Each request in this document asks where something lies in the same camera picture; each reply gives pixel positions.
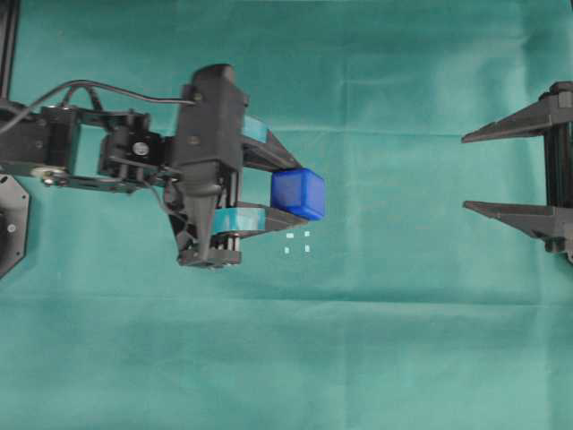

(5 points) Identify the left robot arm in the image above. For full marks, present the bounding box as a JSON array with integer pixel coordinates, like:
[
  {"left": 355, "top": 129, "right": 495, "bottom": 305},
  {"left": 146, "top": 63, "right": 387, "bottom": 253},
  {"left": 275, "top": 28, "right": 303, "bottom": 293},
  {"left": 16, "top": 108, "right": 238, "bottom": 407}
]
[{"left": 1, "top": 102, "right": 325, "bottom": 268}]

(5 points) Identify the blue cube block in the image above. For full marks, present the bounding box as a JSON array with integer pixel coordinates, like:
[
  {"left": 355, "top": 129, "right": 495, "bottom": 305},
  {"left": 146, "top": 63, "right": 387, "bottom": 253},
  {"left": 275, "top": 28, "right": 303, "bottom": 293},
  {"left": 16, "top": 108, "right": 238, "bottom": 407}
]
[{"left": 270, "top": 168, "right": 326, "bottom": 220}]

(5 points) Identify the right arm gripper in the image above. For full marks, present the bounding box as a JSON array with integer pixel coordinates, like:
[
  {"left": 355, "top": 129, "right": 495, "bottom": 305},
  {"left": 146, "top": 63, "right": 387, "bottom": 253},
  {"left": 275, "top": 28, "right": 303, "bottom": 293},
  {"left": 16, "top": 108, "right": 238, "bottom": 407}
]
[{"left": 461, "top": 96, "right": 572, "bottom": 254}]

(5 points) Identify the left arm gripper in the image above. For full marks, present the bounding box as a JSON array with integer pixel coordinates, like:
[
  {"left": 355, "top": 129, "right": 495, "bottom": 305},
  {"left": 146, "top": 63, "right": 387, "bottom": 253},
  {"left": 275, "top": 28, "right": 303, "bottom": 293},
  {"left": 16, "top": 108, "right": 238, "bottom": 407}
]
[{"left": 163, "top": 116, "right": 308, "bottom": 269}]

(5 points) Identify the black left frame rail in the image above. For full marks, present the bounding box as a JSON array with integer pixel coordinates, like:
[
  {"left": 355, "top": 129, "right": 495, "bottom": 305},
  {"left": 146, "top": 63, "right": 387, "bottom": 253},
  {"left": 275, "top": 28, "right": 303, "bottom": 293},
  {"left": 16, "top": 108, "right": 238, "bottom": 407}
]
[{"left": 0, "top": 0, "right": 21, "bottom": 99}]

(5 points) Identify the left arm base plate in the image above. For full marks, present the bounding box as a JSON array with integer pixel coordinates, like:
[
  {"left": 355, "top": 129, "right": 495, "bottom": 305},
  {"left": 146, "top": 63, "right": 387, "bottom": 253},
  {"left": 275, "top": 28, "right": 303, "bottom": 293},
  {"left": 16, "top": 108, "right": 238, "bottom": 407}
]
[{"left": 0, "top": 174, "right": 30, "bottom": 278}]

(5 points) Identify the black camera cable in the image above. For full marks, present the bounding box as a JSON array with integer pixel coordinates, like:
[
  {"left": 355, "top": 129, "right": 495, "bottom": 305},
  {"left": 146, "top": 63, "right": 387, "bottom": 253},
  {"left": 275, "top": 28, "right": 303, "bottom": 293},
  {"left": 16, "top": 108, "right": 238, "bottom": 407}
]
[{"left": 0, "top": 79, "right": 198, "bottom": 135}]

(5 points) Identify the green table cloth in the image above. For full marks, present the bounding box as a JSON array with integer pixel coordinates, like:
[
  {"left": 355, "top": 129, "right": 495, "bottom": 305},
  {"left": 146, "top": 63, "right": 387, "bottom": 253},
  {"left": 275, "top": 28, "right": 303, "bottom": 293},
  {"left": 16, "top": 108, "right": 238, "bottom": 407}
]
[{"left": 1, "top": 1, "right": 572, "bottom": 429}]

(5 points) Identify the left wrist camera housing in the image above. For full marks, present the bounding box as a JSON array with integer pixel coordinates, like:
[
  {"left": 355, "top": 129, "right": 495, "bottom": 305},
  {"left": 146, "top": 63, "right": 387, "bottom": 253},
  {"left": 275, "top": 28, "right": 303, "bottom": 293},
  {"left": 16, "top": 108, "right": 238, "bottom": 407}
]
[{"left": 167, "top": 64, "right": 247, "bottom": 203}]

